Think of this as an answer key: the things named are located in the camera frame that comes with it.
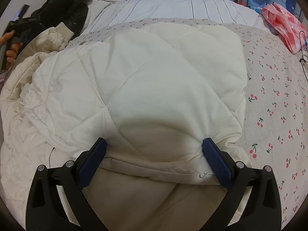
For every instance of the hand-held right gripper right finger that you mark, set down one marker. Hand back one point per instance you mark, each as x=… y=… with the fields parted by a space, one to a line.
x=216 y=164

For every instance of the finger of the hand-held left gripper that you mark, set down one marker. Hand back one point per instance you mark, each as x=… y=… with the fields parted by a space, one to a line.
x=21 y=12

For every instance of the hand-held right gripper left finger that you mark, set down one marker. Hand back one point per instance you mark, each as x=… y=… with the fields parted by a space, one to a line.
x=92 y=164

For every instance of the white quilted coat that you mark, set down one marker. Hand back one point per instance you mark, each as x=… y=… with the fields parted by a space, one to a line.
x=149 y=81

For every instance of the person's left hand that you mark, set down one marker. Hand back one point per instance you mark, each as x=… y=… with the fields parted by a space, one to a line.
x=13 y=51

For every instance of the black jacket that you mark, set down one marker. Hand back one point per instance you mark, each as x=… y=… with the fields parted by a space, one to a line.
x=65 y=9

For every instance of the cherry print bed sheet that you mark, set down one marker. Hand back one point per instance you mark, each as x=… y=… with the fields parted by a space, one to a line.
x=272 y=96

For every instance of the pink plastic bag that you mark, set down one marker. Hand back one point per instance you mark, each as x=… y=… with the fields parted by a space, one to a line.
x=285 y=26

